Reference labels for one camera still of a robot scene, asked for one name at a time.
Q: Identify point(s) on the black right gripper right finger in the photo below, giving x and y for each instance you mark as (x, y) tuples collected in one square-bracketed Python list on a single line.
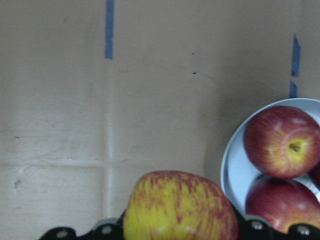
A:
[(252, 229)]

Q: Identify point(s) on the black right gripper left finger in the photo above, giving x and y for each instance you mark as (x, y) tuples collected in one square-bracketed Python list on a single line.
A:
[(109, 228)]

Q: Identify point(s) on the yellow red apple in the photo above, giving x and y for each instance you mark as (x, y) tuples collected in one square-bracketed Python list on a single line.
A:
[(177, 205)]

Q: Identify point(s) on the red apple on plate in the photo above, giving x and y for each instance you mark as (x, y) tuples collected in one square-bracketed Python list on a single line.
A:
[(282, 203), (282, 142)]

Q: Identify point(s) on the light blue plate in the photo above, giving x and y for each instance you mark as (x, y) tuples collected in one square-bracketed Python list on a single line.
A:
[(237, 173)]

